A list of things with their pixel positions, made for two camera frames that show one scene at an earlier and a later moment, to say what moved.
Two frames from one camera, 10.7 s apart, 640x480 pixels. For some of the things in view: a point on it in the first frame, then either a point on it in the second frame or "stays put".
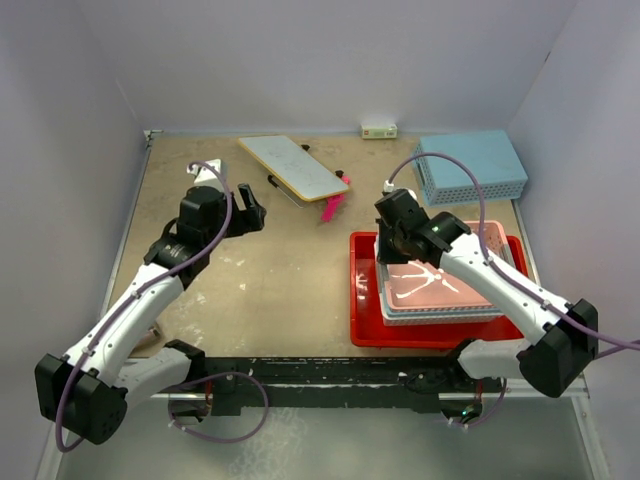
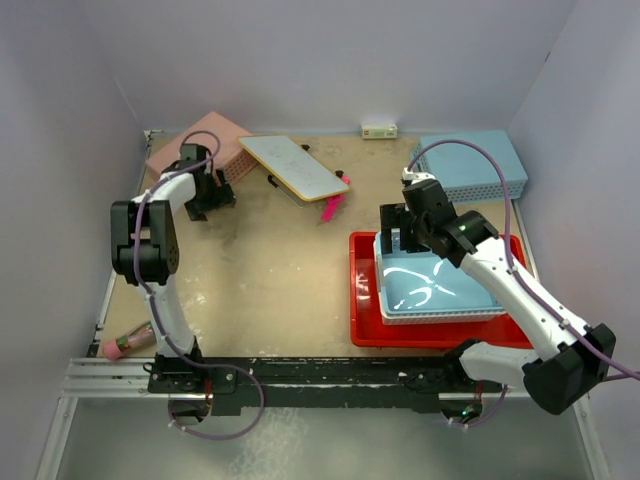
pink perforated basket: (414, 286) -> (225, 140)
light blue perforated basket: (491, 156) stays put
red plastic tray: (367, 328) stays put
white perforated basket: (393, 320) stays put
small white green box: (378, 131) stays put
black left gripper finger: (253, 204) -> (225, 195)
